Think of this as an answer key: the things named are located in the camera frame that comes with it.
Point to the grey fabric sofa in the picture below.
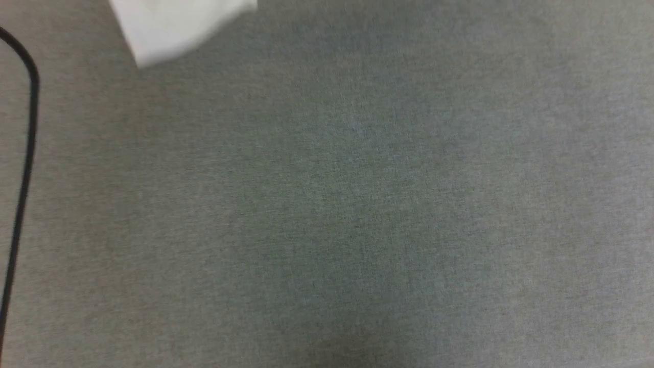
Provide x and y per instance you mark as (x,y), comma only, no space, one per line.
(357,204)

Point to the white box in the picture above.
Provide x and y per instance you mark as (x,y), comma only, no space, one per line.
(173,25)

